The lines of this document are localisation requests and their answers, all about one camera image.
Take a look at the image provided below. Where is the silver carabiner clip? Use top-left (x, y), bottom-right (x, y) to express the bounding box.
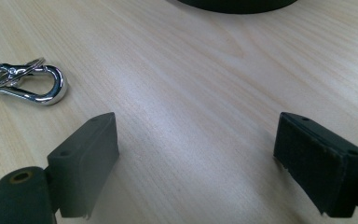
top-left (0, 63), bottom-right (69, 106)

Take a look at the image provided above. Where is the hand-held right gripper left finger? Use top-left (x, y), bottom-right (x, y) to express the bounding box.
top-left (47, 112), bottom-right (120, 220)

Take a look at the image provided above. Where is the black round object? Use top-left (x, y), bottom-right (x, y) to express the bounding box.
top-left (176, 0), bottom-right (298, 15)

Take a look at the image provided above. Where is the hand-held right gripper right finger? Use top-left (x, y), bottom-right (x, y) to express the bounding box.
top-left (272, 112), bottom-right (358, 218)

